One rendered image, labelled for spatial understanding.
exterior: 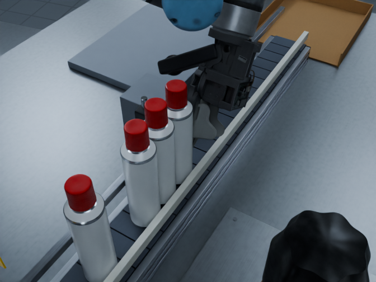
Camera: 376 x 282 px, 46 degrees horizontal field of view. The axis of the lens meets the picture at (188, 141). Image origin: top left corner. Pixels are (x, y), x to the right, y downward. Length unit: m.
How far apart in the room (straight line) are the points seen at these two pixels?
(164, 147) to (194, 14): 0.21
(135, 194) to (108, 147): 0.28
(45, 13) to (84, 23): 1.92
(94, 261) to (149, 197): 0.12
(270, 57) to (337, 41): 0.26
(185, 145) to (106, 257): 0.22
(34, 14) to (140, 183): 2.70
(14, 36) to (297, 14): 0.82
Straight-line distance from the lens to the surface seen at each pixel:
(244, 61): 0.71
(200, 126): 0.75
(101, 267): 0.65
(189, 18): 0.56
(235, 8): 0.70
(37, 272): 0.63
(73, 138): 0.97
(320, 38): 1.30
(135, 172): 0.62
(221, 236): 0.72
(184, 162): 0.74
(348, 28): 1.37
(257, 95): 0.92
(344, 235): 0.39
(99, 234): 0.58
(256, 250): 0.72
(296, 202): 0.85
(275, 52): 1.12
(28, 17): 3.26
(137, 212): 0.70
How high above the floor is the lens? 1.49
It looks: 45 degrees down
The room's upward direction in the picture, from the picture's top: straight up
